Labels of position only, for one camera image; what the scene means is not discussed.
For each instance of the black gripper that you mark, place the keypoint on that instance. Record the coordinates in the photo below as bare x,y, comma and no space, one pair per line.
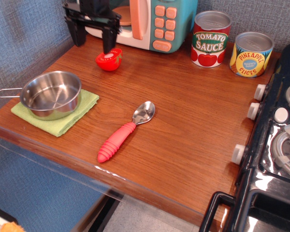
94,14

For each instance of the red toy tomato half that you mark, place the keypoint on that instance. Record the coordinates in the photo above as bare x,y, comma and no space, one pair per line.
111,61

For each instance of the stainless steel pan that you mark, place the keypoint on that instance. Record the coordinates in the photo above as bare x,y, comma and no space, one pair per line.
50,96

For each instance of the tomato sauce can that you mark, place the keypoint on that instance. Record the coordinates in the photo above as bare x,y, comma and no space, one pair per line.
210,36

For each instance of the teal toy microwave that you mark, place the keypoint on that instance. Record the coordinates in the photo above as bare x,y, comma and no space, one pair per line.
156,25

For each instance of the green folded cloth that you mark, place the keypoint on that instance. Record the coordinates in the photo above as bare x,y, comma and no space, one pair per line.
59,127

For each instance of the pineapple slices can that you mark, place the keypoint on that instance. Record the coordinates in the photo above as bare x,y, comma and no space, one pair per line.
251,54

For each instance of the orange fuzzy object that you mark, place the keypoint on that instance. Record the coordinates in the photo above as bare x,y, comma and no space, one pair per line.
11,227

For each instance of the black toy stove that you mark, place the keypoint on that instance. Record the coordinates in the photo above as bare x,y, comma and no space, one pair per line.
261,202

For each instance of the spoon with red handle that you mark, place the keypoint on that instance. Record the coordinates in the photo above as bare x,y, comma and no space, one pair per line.
143,114

